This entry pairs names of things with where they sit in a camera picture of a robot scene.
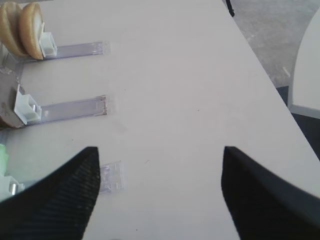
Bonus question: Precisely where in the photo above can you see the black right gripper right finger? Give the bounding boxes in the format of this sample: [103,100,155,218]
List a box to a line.
[221,146,320,240]

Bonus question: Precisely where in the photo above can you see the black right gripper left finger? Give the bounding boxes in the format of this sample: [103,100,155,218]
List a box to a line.
[0,146,101,240]

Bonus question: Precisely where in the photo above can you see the white pusher block lettuce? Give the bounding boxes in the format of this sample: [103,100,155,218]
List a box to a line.
[0,176,25,201]

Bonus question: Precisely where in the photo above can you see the green lettuce leaf upright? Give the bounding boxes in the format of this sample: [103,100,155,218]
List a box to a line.
[0,144,9,176]

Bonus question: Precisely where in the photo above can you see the white pusher block patties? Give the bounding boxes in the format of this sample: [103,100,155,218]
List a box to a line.
[13,84,42,125]

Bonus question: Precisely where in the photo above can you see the brown meat patty outer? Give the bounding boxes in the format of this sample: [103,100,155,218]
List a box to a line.
[0,72,24,130]

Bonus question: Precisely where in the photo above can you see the white round side table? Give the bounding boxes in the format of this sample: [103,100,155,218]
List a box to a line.
[287,10,320,119]

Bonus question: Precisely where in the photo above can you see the white pusher block buns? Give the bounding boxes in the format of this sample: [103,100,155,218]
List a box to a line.
[38,22,58,58]

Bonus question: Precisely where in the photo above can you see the golden bun half outer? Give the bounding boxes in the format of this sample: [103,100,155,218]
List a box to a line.
[18,2,44,60]

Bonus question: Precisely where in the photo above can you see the golden bun half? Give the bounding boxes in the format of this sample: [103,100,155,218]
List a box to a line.
[0,1,28,57]
[18,2,44,60]

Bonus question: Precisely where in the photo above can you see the golden bun half inner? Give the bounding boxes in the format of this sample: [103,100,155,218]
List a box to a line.
[0,1,28,57]

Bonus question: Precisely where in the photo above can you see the clear rail for lettuce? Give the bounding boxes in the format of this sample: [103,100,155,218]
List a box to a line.
[14,160,126,195]

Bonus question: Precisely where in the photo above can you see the clear rail for patties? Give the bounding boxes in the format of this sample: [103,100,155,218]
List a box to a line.
[26,95,117,126]

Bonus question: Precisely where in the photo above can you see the long clear rail right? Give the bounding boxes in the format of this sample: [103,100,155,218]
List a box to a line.
[0,42,23,84]

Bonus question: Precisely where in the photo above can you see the clear rail for buns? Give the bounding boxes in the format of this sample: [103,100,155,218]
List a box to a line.
[14,41,112,63]

